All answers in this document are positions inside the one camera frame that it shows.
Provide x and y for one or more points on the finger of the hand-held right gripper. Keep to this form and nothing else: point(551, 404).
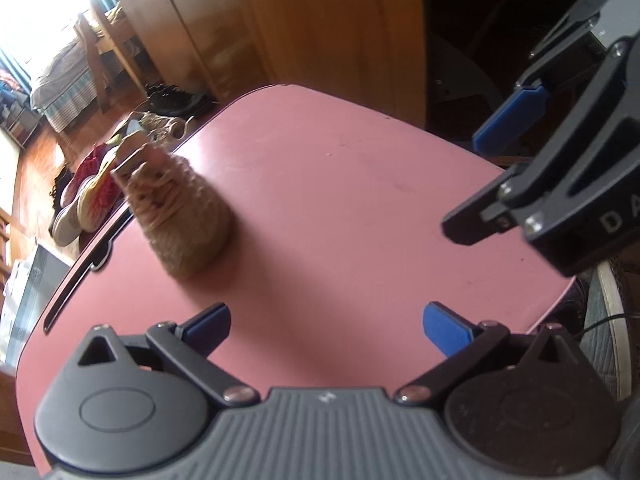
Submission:
point(470, 225)
point(505, 120)

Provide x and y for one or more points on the black sneaker white sole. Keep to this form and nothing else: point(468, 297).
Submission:
point(60, 182)

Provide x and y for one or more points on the red knit sneaker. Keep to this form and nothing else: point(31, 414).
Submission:
point(82, 175)

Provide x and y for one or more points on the beige knit sneaker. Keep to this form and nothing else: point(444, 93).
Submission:
point(190, 220)

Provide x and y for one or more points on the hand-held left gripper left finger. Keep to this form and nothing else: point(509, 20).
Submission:
point(210, 322)

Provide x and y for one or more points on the bed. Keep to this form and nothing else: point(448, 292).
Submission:
point(65, 85)

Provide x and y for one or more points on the wooden wardrobe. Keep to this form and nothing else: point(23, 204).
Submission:
point(300, 25)

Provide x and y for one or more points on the grey insole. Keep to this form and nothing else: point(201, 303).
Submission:
point(132, 129)

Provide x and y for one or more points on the grey metal frame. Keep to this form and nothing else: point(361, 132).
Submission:
point(465, 80)

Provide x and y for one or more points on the black lace-up sneaker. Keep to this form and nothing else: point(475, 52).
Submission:
point(175, 100)

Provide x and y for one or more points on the cream sneaker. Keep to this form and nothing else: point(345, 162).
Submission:
point(162, 126)

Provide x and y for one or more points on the grey knit shoe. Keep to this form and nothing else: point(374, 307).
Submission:
point(600, 360)

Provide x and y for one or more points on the clothes rack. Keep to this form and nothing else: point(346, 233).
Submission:
point(17, 110)

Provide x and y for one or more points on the wooden chair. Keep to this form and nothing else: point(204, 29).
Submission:
point(110, 45)

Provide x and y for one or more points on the red sneaker yellow sole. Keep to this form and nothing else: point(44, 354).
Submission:
point(100, 192)

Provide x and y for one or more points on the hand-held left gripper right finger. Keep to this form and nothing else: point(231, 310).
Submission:
point(445, 330)

